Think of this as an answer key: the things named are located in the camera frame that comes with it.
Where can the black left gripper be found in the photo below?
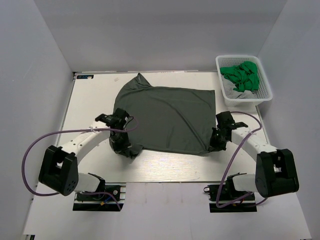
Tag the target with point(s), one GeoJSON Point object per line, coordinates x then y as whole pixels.
{"type": "Point", "coordinates": [123, 148]}

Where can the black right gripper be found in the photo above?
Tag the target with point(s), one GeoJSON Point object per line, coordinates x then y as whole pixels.
{"type": "Point", "coordinates": [214, 146]}

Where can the dark grey t-shirt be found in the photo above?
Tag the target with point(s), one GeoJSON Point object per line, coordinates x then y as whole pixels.
{"type": "Point", "coordinates": [170, 119]}

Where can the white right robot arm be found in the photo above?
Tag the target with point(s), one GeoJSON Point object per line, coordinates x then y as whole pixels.
{"type": "Point", "coordinates": [275, 169]}

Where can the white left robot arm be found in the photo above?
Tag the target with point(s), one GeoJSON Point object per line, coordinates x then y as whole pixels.
{"type": "Point", "coordinates": [59, 169]}

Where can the light grey t-shirt in basket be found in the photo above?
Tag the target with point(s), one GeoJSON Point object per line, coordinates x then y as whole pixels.
{"type": "Point", "coordinates": [230, 92]}

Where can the white plastic mesh basket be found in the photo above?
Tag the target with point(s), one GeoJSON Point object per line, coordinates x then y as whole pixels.
{"type": "Point", "coordinates": [264, 92]}

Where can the green t-shirt in basket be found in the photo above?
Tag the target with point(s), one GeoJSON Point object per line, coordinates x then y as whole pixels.
{"type": "Point", "coordinates": [244, 76]}

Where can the blue label sticker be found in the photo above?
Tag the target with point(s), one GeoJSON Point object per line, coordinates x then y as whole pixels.
{"type": "Point", "coordinates": [85, 76]}

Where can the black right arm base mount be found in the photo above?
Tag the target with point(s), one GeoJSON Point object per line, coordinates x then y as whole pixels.
{"type": "Point", "coordinates": [244, 205]}

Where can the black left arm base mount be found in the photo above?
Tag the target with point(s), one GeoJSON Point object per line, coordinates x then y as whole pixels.
{"type": "Point", "coordinates": [111, 201]}

